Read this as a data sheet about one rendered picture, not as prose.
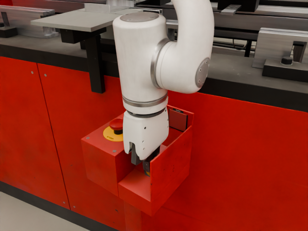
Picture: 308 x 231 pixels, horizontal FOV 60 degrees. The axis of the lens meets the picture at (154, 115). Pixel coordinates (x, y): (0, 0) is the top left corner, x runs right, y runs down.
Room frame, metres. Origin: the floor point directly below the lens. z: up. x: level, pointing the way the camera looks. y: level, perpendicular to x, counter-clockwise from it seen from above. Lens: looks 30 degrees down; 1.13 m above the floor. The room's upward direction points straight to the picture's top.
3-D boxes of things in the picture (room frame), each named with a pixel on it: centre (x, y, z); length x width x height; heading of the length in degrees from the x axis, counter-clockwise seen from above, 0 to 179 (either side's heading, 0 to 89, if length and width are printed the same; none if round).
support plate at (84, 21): (0.76, 0.17, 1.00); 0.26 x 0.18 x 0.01; 156
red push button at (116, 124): (0.52, 0.08, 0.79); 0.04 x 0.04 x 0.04
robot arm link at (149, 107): (0.45, 0.01, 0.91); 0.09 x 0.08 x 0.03; 144
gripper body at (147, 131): (0.45, 0.01, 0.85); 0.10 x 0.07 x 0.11; 144
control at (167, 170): (0.50, 0.04, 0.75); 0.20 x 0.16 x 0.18; 54
